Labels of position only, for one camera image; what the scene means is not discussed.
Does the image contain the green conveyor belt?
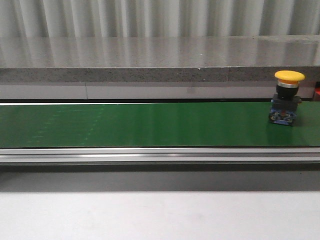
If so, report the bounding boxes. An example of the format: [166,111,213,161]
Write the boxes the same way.
[0,101,320,148]

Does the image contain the grey speckled stone counter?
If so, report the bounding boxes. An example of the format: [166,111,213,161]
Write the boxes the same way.
[0,35,320,101]

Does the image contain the red object at right edge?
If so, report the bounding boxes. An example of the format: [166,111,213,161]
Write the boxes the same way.
[313,81,320,102]

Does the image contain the grey pleated curtain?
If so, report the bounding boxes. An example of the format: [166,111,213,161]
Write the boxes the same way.
[0,0,320,38]

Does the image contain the aluminium conveyor side rail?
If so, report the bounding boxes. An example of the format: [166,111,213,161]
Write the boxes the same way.
[0,147,320,172]

